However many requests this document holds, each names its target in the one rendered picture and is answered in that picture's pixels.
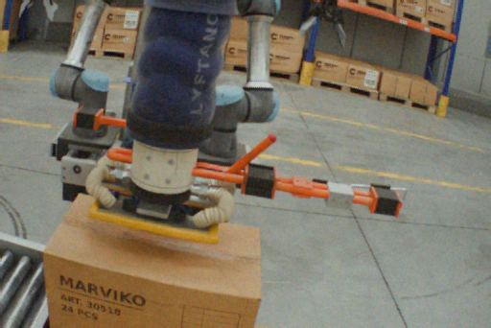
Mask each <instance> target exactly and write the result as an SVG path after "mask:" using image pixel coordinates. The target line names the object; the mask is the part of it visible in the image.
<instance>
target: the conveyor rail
mask: <svg viewBox="0 0 491 328"><path fill-rule="evenodd" d="M44 248H46V246H44V245H40V244H38V243H36V242H31V241H27V240H23V239H21V238H19V237H15V236H11V235H7V234H5V233H3V232H0V259H1V257H2V256H3V254H5V251H10V252H11V253H12V254H13V258H14V260H12V264H16V265H17V264H19V262H20V260H21V258H23V256H27V257H29V258H30V259H31V261H32V265H31V266H30V269H33V270H36V268H38V266H39V264H40V263H41V262H43V253H42V252H43V250H44Z"/></svg>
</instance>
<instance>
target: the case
mask: <svg viewBox="0 0 491 328"><path fill-rule="evenodd" d="M95 200H96V199H94V198H92V197H91V196H87V195H85V194H82V193H79V195H78V196H77V197H76V200H75V201H74V202H73V204H72V205H71V206H70V209H69V210H68V211H67V213H66V214H65V217H64V218H63V219H62V221H61V222H60V224H59V225H58V228H57V230H56V231H55V234H54V235H53V236H52V238H51V240H50V241H49V243H48V244H47V246H46V248H44V250H43V252H42V253H43V264H44V272H45V274H44V279H45V287H46V294H47V307H48V314H49V320H50V328H254V326H255V323H256V319H257V316H258V312H259V309H260V305H261V301H262V283H261V252H260V228H258V227H252V226H246V225H240V224H235V223H220V227H219V235H218V241H217V244H216V245H209V244H204V243H203V242H198V241H192V240H186V239H180V238H176V237H170V236H167V235H164V234H159V233H153V232H148V231H143V230H141V229H137V228H132V227H127V226H122V225H118V224H117V223H108V222H103V221H97V220H95V219H92V218H89V217H88V212H89V209H90V208H91V206H92V205H93V202H94V201H95Z"/></svg>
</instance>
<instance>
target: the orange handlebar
mask: <svg viewBox="0 0 491 328"><path fill-rule="evenodd" d="M99 123H101V124H105V125H110V126H114V127H119V128H120V127H124V128H126V127H127V125H126V120H122V119H117V118H112V117H107V116H106V117H104V116H100V118H99ZM132 153H133V150H127V149H123V148H117V147H116V148H110V149H109V150H108V151H107V153H106V156H107V157H108V158H109V159H110V160H113V161H117V162H123V163H128V164H132ZM197 166H200V167H204V168H209V169H211V168H212V169H217V170H218V169H219V170H224V172H219V171H213V170H206V169H202V168H197ZM228 168H229V167H224V166H218V165H213V164H206V163H200V162H197V163H196V167H194V169H193V171H192V176H197V177H201V178H207V179H214V180H219V181H224V182H230V183H237V184H242V185H243V181H244V170H241V171H239V172H238V173H237V174H230V173H226V172H225V171H226V170H227V169H228ZM275 191H281V192H288V193H292V196H295V197H301V198H305V199H310V198H311V197H315V198H321V199H328V198H330V197H329V191H327V184H324V183H322V184H318V183H312V182H311V179H310V178H307V179H305V177H301V178H300V176H292V179H291V178H285V177H278V181H277V185H276V190H275ZM352 191H353V194H354V197H353V200H352V203H357V204H360V205H366V206H367V205H372V203H373V198H372V199H370V193H369V192H365V191H360V190H355V189H352Z"/></svg>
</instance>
